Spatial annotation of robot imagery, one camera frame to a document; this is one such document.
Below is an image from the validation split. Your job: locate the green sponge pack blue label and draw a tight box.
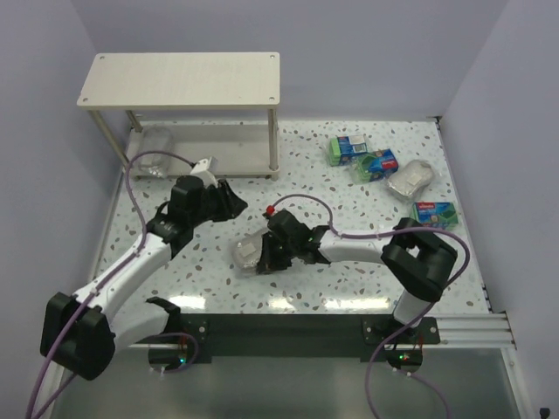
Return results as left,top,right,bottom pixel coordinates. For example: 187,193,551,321
353,148,399,182

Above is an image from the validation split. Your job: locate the green sponge pack barcode label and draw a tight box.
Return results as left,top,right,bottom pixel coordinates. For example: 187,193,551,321
327,134,369,166

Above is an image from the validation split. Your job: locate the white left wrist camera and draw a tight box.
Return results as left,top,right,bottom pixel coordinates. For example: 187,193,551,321
190,156,217,183

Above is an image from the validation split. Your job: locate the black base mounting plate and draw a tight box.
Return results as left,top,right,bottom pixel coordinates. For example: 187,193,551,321
130,312,438,366

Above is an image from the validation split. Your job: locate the beige two-tier wooden shelf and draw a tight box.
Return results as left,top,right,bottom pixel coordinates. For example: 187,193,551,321
77,52,280,179

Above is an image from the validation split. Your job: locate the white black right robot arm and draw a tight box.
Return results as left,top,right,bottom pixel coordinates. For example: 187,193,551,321
256,209,458,328

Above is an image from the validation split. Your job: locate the green sponge pack red logo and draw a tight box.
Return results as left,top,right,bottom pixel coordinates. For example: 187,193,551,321
411,202,459,230

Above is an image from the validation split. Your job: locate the aluminium frame rail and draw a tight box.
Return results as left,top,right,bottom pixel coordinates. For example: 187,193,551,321
435,313,516,349

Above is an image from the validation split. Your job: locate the silver sponge pack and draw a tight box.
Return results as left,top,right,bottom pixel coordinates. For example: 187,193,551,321
135,126,175,178
231,230,264,276
386,160,437,201

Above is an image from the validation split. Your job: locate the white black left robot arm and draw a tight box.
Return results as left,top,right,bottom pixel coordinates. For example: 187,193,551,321
39,175,248,381

